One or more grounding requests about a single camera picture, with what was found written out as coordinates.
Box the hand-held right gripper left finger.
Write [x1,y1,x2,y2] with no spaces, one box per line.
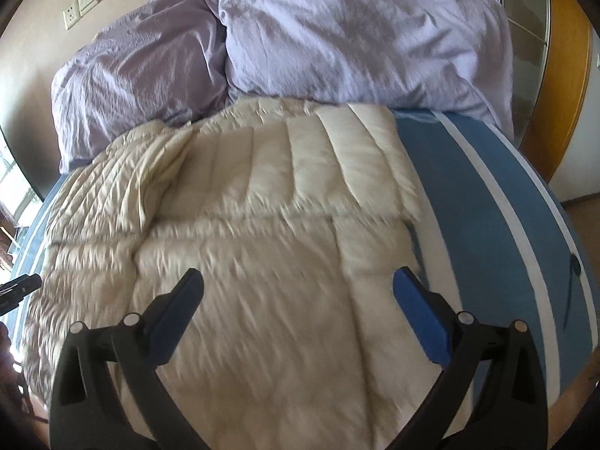
[49,268,205,450]

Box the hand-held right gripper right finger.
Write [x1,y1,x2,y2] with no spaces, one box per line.
[393,266,548,450]

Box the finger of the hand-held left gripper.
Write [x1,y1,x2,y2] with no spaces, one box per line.
[0,274,42,316]

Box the cream puffer jacket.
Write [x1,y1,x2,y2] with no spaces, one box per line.
[21,99,427,450]

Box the blue white striped bed sheet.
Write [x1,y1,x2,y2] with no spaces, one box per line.
[10,109,590,450]

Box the lilac pillow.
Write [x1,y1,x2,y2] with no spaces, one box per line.
[51,0,230,173]

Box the lavender pillow right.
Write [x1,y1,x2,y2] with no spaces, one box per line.
[210,0,515,136]

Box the wooden door frame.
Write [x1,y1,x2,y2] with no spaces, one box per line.
[445,0,594,183]

